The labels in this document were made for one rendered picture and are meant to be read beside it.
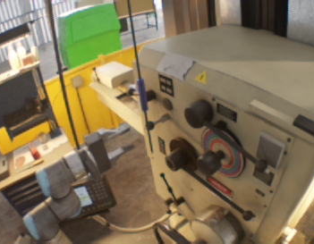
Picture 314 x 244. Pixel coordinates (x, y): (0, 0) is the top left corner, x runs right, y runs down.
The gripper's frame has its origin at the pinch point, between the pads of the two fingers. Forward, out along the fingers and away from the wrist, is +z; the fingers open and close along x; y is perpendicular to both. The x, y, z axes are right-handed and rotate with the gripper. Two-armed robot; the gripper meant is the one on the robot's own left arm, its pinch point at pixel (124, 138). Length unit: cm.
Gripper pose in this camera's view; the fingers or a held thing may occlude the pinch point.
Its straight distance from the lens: 80.3
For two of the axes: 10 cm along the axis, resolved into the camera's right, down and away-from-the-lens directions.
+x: 1.1, 8.1, 5.7
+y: -6.0, -4.0, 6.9
